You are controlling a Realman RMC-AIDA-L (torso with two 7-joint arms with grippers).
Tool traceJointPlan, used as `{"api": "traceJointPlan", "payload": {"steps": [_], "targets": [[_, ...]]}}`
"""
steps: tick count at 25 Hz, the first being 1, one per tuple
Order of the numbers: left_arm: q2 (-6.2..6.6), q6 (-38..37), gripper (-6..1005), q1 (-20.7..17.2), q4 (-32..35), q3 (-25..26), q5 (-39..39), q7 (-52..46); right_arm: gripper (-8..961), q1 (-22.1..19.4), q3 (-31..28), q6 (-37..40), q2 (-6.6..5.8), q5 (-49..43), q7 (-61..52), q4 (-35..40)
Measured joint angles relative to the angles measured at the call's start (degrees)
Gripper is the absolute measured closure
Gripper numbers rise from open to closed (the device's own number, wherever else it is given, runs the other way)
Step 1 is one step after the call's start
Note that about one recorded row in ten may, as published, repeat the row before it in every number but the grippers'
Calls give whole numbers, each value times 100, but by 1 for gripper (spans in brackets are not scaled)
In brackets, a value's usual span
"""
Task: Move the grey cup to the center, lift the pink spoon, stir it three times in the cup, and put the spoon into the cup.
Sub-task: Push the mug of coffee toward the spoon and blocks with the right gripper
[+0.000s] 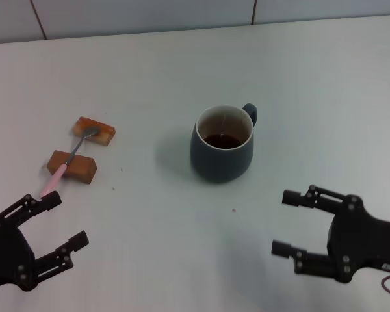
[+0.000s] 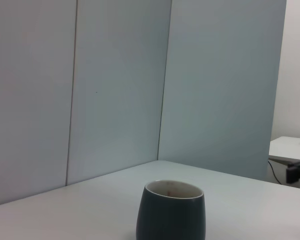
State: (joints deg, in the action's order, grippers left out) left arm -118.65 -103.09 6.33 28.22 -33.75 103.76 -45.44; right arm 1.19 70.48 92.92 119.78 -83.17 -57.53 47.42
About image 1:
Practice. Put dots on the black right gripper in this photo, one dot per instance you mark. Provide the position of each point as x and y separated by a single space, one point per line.
367 240

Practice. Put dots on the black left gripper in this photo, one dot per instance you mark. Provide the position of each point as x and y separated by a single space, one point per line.
6 253

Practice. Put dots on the grey ceramic cup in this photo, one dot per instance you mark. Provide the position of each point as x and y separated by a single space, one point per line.
214 162

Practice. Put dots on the brown wooden block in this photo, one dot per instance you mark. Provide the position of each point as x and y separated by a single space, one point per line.
81 169

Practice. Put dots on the light wooden block orange stain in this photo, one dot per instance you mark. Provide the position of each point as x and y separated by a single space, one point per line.
104 136

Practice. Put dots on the dark coffee liquid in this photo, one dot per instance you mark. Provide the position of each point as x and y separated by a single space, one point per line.
222 141

